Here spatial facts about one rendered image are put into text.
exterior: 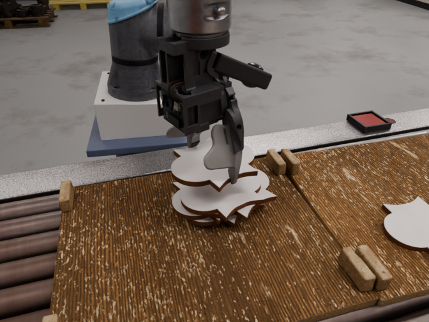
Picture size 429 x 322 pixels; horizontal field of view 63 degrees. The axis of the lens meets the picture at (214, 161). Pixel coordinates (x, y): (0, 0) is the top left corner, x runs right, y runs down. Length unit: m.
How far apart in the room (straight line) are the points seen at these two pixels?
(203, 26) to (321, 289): 0.36
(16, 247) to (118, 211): 0.16
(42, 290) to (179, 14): 0.41
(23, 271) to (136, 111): 0.47
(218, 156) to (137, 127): 0.49
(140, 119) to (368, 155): 0.54
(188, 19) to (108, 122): 0.56
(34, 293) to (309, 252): 0.39
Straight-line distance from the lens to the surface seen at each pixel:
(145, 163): 0.76
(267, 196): 0.58
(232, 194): 0.56
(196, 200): 0.55
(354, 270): 0.52
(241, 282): 0.51
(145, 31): 0.88
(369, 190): 0.70
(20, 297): 0.58
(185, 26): 0.42
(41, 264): 0.60
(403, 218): 0.65
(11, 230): 0.69
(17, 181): 0.80
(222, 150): 0.48
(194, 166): 0.53
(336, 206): 0.65
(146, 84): 0.91
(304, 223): 0.60
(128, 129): 0.94
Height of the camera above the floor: 1.34
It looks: 34 degrees down
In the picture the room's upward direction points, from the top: straight up
